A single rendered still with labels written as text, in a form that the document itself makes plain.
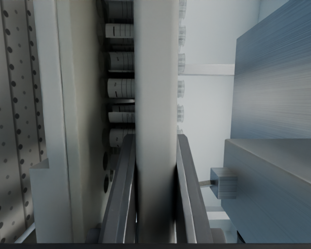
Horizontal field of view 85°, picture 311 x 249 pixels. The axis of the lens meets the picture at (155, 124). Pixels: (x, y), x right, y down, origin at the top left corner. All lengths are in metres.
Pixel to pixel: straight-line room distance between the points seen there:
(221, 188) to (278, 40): 0.40
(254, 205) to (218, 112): 3.45
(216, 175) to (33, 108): 0.21
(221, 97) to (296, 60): 3.17
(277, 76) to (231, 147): 0.31
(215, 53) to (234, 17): 0.67
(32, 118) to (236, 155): 0.22
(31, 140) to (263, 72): 0.53
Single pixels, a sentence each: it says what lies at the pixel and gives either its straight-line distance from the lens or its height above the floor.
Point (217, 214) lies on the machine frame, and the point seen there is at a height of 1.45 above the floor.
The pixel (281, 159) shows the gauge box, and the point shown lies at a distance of 0.20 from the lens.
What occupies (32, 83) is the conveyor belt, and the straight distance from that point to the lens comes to 0.19.
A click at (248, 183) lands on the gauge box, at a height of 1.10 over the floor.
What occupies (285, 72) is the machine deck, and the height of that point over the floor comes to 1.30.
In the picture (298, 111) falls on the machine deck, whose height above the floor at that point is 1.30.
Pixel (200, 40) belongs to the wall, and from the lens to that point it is 3.53.
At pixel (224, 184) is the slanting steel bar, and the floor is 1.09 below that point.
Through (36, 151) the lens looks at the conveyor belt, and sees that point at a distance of 0.19.
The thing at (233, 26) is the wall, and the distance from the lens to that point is 3.78.
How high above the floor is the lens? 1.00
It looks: 1 degrees up
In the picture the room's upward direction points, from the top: 90 degrees clockwise
